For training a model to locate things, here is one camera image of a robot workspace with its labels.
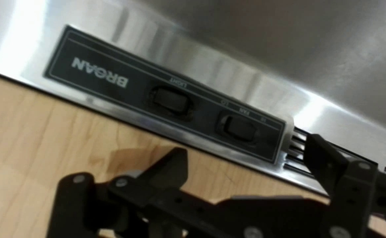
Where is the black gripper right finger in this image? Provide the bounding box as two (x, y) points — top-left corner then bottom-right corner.
(304, 132), (386, 238)

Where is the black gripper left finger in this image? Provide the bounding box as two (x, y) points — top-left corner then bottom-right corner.
(46, 147), (247, 238)

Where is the black light rocker switch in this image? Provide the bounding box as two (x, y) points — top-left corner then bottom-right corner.
(149, 84), (191, 117)

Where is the wood cabinet over hood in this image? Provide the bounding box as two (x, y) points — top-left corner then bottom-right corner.
(0, 70), (386, 238)

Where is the stainless steel range hood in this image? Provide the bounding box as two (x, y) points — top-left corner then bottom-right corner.
(0, 0), (386, 197)

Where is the black Broan control panel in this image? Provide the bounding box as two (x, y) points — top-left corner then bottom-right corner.
(42, 24), (293, 165)

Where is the black fan rocker switch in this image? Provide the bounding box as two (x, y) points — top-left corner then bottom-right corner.
(219, 112), (259, 144)

